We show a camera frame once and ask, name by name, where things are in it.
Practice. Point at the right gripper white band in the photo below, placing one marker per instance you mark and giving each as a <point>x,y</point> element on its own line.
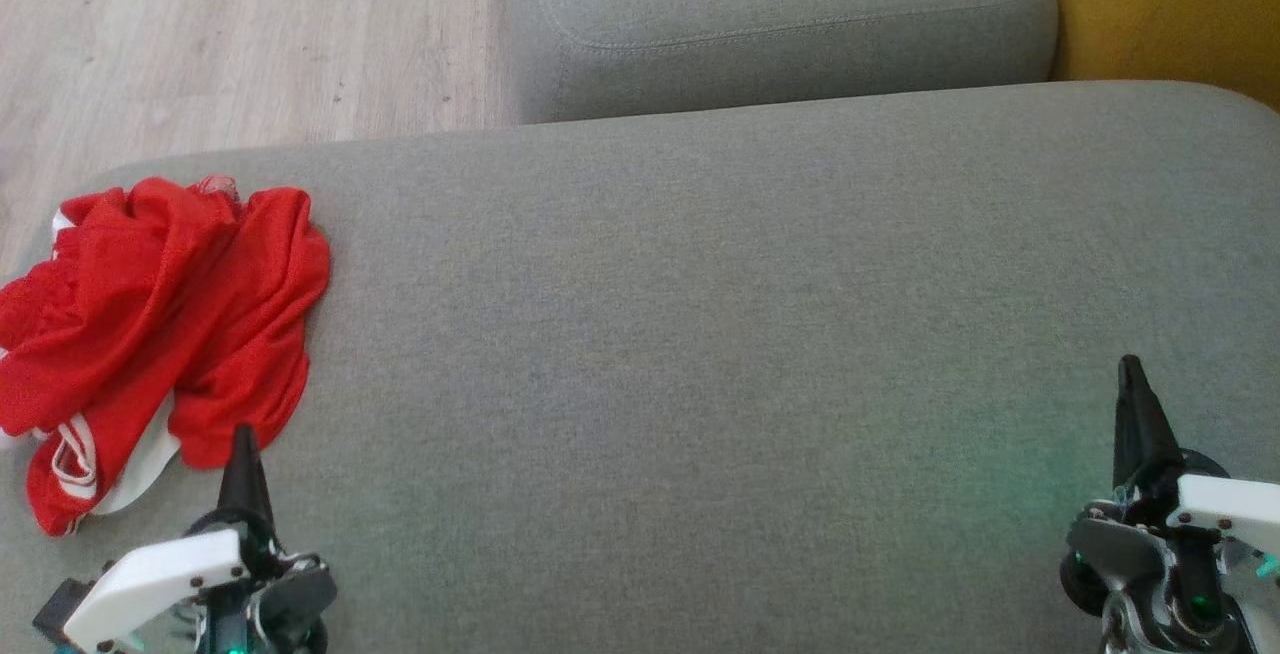
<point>1220,514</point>

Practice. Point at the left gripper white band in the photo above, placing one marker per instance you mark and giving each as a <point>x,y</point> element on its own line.
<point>160,579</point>

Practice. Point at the red jersey with white sleeves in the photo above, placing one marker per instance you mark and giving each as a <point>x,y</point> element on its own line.
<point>260,334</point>

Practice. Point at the grey sofa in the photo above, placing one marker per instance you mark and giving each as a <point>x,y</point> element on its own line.
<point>760,354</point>

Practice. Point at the yellow sofa backrest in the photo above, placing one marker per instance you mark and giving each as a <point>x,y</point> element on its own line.
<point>1170,4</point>

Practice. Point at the grey sofa ottoman cushion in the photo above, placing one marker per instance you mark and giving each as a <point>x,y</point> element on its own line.
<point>780,24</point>

